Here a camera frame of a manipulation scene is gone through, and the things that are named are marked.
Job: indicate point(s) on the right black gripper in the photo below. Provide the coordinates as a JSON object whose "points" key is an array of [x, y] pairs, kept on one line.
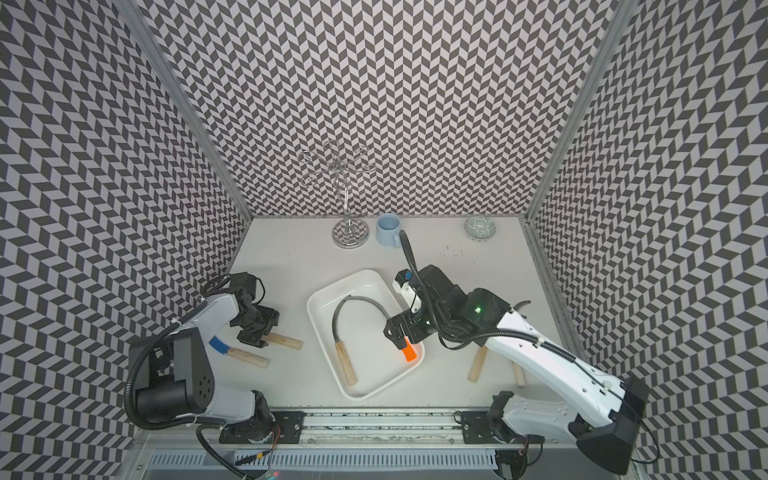
{"points": [[408, 319]]}

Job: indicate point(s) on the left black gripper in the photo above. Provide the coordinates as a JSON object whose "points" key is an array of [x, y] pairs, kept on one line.
{"points": [[255, 339]]}

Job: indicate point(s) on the white rectangular storage tray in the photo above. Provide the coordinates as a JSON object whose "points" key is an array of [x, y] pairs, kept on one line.
{"points": [[377, 362]]}

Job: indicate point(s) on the orange handle sickle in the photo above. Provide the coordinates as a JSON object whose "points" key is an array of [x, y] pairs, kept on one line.
{"points": [[409, 352]]}

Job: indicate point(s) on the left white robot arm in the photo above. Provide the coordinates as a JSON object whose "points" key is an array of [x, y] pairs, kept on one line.
{"points": [[171, 381]]}

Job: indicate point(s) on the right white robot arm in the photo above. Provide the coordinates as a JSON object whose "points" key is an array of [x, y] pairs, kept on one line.
{"points": [[599, 412]]}

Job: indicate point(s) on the blue blade wooden sickle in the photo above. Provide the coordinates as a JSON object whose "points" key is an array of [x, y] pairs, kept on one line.
{"points": [[238, 354]]}

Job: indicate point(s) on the green patterned small bowl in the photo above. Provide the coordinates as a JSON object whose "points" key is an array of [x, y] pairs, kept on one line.
{"points": [[480, 228]]}

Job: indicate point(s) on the light blue mug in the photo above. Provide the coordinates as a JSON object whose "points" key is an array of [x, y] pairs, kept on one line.
{"points": [[388, 227]]}

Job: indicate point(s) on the chrome mug tree stand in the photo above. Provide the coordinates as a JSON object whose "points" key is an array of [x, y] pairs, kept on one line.
{"points": [[350, 232]]}

